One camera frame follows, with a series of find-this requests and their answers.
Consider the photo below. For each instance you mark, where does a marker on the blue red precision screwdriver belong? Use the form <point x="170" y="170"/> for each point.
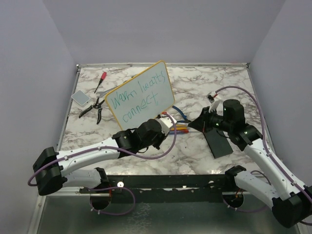
<point x="182" y="132"/>

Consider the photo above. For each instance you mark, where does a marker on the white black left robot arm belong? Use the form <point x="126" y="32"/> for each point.
<point x="55" y="170"/>

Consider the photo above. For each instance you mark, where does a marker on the black rectangular eraser block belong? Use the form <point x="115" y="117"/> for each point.
<point x="218" y="143"/>

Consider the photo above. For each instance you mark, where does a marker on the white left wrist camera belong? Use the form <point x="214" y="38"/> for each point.
<point x="166" y="121"/>

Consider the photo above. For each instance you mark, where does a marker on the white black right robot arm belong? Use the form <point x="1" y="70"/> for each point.
<point x="289" y="198"/>

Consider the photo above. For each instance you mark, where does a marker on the silver open-end wrench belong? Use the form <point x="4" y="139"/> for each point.
<point x="102" y="93"/>

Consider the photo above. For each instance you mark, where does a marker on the blue handled cutting pliers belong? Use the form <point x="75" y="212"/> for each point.
<point x="184" y="117"/>

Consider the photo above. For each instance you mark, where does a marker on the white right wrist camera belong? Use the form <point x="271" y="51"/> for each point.
<point x="214" y="100"/>

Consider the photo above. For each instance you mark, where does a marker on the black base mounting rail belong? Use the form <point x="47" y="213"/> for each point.
<point x="165" y="188"/>

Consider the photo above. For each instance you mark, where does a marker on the red handled screwdriver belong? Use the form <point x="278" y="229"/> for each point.
<point x="102" y="78"/>

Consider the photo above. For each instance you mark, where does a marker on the yellow framed whiteboard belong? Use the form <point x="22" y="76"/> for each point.
<point x="141" y="98"/>

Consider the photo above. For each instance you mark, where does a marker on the small white square device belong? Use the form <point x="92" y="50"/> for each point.
<point x="80" y="98"/>

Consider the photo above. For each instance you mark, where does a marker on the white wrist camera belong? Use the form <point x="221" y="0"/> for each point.
<point x="214" y="100"/>
<point x="166" y="121"/>

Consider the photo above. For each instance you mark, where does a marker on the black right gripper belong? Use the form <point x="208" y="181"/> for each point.
<point x="202" y="123"/>

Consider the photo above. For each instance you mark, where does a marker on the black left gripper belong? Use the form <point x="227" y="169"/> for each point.
<point x="163" y="136"/>

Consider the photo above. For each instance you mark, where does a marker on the orange pen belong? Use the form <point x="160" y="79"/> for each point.
<point x="180" y="129"/>

